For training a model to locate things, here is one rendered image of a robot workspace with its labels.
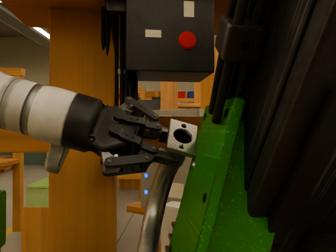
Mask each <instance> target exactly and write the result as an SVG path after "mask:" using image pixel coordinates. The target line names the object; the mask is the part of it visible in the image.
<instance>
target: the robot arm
mask: <svg viewBox="0 0 336 252"><path fill-rule="evenodd" d="M145 116H146V117H148V118H150V120H149V119H147V118H146V117H145ZM137 127H138V129H137ZM0 129H3V130H8V131H11V132H15V133H19V134H23V135H26V136H29V137H32V138H34V139H37V140H39V141H42V142H46V143H50V148H49V152H48V155H47V158H46V160H45V163H44V168H45V170H46V171H47V172H50V173H54V174H58V173H59V172H60V170H61V168H62V166H63V163H64V161H65V159H66V157H67V155H68V153H69V150H70V149H73V150H76V151H80V152H84V153H85V152H88V151H91V152H93V153H95V154H96V155H97V156H99V157H101V159H102V164H103V169H102V174H103V176H105V177H111V176H120V175H128V174H136V173H144V172H146V171H147V169H148V167H149V166H150V164H151V163H160V164H163V165H167V166H170V167H177V166H178V167H180V166H182V164H183V162H184V160H185V156H184V155H180V154H176V153H173V152H169V151H166V150H165V149H166V148H165V147H161V146H159V149H158V148H157V146H155V145H153V144H150V143H148V142H145V141H143V138H145V139H151V140H156V139H158V141H159V142H162V143H166V142H167V135H168V129H169V128H167V127H163V126H162V125H161V124H160V122H159V115H158V114H157V113H155V112H154V111H152V110H150V109H149V108H147V107H146V106H144V105H143V104H141V103H140V102H138V101H136V100H135V99H133V98H132V97H130V96H127V97H126V98H125V101H124V103H123V104H122V105H120V106H119V107H118V106H106V105H104V104H103V102H102V100H101V99H99V98H95V97H92V96H88V95H85V94H81V93H78V92H74V91H71V90H67V89H63V88H60V87H55V86H49V85H43V84H39V83H36V82H32V81H28V80H25V79H21V78H18V77H14V76H11V75H9V74H6V73H4V72H2V71H0ZM145 129H147V130H145ZM149 130H150V131H149ZM132 145H133V148H132ZM118 154H121V155H123V156H118Z"/></svg>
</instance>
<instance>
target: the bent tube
mask: <svg viewBox="0 0 336 252"><path fill-rule="evenodd" d="M197 128H198V127H197V126H196V125H193V124H189V123H186V122H182V121H178V120H175V119H170V121H169V126H168V132H167V139H166V146H165V151H167V152H171V153H175V154H179V155H182V156H186V157H190V158H195V156H196V151H197ZM178 169H179V166H177V167H171V166H168V165H164V164H161V163H159V165H158V167H157V170H156V173H155V176H154V179H153V182H152V185H151V188H150V192H149V196H148V199H147V203H146V207H145V212H144V216H143V221H142V225H141V231H140V236H139V242H138V248H137V252H159V243H160V234H161V227H162V222H163V216H164V212H165V207H166V203H167V200H168V196H169V192H170V189H171V186H172V183H173V181H174V178H175V176H176V173H177V171H178Z"/></svg>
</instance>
